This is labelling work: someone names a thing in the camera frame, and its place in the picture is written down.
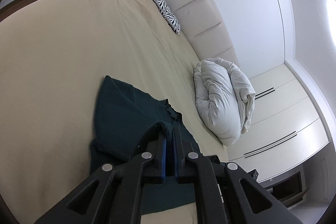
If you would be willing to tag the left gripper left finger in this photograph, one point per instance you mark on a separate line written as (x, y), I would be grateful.
(152, 148)

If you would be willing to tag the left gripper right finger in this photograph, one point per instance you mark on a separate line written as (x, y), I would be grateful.
(186, 160)

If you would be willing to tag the dark teal knit sweater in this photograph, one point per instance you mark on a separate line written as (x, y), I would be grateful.
(126, 119)

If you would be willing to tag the white folded duvet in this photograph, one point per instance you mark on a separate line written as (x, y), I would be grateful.
(225, 99)

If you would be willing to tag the white built-in wardrobe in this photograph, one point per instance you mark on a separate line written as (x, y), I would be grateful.
(286, 129)

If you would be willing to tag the zebra print pillow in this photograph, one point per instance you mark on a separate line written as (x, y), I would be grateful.
(168, 15)

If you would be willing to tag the beige bed sheet mattress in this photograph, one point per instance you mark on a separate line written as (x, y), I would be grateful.
(54, 56)

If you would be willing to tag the cream padded headboard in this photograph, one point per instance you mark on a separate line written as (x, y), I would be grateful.
(204, 28)

